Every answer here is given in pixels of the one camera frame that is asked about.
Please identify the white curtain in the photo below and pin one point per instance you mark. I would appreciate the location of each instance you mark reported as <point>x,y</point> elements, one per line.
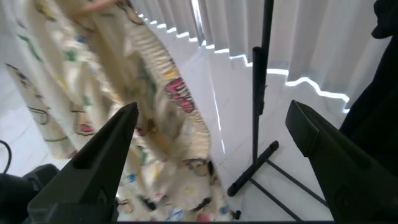
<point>311,37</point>

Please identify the black garment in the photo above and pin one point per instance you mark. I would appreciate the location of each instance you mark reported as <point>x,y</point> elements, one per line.
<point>373,109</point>

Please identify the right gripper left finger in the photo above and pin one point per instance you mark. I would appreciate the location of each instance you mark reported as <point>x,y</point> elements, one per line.
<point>93,180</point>

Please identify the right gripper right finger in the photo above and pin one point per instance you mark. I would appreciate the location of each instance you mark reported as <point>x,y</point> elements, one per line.
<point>342,186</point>

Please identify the cream printed garment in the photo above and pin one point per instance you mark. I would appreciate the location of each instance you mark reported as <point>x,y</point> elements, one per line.
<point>93,62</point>

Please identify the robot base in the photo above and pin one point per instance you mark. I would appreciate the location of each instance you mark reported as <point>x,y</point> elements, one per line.
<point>18,193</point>

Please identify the black clothes rack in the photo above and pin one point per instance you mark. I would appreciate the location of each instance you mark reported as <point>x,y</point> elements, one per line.
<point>257,93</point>

